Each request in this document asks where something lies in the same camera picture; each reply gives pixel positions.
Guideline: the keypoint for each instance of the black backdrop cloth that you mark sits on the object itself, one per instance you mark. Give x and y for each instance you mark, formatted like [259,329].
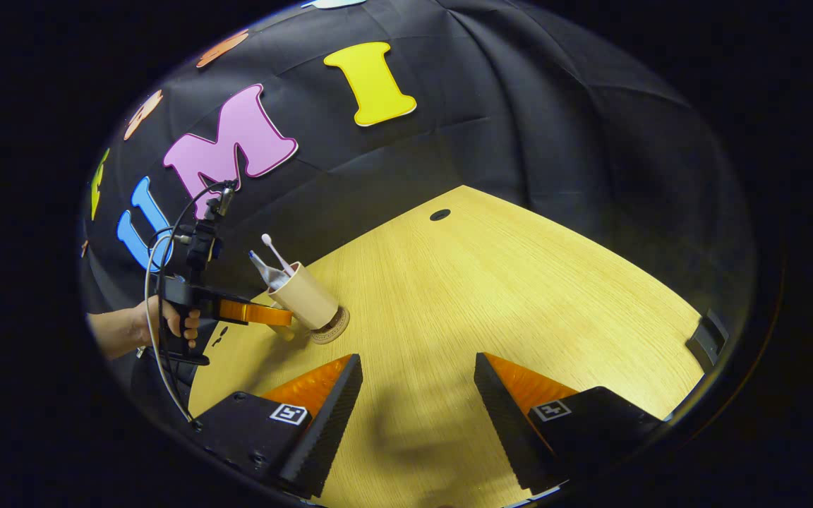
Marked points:
[519,106]

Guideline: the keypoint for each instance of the pale pink toothbrush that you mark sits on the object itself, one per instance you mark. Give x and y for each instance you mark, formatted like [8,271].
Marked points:
[276,252]

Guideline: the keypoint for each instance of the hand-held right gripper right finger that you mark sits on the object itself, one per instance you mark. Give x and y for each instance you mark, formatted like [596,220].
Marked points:
[509,423]

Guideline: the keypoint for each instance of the wooden desktop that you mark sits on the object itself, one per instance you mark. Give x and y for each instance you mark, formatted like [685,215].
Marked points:
[484,282]

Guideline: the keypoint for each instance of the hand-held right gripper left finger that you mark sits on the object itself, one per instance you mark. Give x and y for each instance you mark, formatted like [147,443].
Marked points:
[329,423]

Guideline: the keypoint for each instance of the black desk edge clamp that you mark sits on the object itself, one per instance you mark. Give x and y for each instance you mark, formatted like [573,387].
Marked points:
[706,339]

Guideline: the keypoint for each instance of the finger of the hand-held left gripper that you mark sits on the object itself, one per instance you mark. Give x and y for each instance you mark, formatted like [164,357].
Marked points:
[258,312]

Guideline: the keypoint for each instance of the round wooden coaster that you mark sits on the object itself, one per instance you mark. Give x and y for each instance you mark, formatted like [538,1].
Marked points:
[334,328]

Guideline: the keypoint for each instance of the white toothpaste tube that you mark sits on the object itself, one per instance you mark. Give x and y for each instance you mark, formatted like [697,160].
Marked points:
[265,271]

